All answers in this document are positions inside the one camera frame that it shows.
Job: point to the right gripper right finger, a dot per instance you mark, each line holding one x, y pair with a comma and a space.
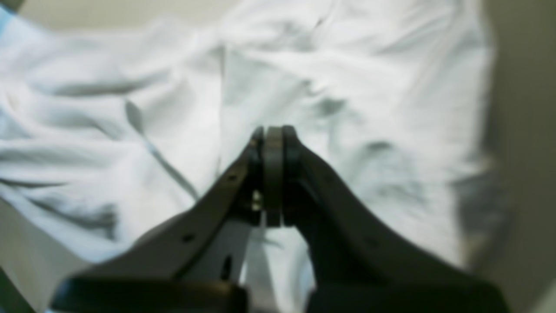
361, 265

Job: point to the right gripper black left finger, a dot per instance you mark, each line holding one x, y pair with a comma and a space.
190, 264

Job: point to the white t-shirt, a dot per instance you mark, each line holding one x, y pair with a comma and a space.
106, 134

